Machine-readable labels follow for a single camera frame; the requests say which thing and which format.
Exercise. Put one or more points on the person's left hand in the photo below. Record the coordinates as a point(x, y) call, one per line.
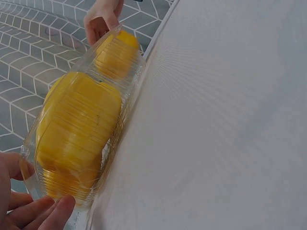
point(9, 191)

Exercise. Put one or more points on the person's right hand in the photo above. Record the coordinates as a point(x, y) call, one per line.
point(100, 16)

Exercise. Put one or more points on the clear plastic clamshell box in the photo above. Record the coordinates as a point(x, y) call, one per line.
point(120, 115)

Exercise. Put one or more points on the small yellow bell pepper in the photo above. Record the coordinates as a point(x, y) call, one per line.
point(117, 55)

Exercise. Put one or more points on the large yellow bell pepper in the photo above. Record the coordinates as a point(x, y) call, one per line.
point(79, 124)

